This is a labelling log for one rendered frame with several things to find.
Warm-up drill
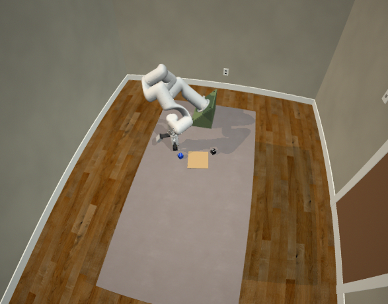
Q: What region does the tan mat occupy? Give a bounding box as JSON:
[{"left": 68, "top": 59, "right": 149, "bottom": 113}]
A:
[{"left": 187, "top": 151, "right": 208, "bottom": 169}]

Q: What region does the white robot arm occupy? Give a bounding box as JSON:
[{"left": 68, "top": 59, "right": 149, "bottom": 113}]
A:
[{"left": 141, "top": 64, "right": 210, "bottom": 143}]

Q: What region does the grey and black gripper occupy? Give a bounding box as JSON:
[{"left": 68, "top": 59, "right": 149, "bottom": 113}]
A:
[{"left": 170, "top": 134, "right": 179, "bottom": 151}]

